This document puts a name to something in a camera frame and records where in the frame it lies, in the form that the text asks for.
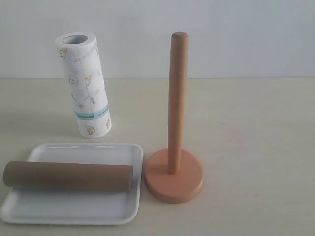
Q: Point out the printed white paper towel roll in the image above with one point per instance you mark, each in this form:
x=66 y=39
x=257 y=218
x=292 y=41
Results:
x=81 y=66

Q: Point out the brown cardboard tube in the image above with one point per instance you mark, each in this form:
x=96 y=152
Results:
x=68 y=176

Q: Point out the wooden paper towel holder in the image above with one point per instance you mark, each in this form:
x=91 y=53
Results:
x=174 y=175

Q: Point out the white square tray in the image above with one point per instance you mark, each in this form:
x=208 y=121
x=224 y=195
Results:
x=27 y=206

